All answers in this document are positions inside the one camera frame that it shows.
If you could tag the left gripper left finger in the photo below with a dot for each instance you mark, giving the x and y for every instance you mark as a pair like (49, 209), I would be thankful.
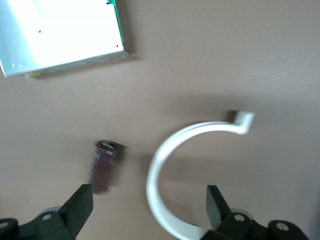
(62, 222)

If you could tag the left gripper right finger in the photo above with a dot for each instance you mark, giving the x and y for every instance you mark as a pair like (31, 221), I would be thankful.
(225, 225)

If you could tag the dark brown capacitor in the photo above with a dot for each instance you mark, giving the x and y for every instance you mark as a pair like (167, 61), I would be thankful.
(105, 170)

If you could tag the silver metal plate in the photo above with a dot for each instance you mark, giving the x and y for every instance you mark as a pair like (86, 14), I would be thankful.
(62, 32)

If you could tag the white curved plastic bracket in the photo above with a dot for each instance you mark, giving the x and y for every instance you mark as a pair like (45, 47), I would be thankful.
(152, 175)

